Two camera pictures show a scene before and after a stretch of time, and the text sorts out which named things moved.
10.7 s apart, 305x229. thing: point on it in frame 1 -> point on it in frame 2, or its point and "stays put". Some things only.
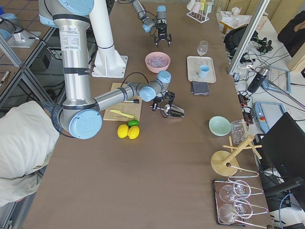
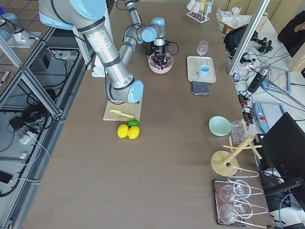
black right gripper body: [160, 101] -> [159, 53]
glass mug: [239, 131] stays put
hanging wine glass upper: [239, 189] stays put
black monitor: [281, 150] stays put
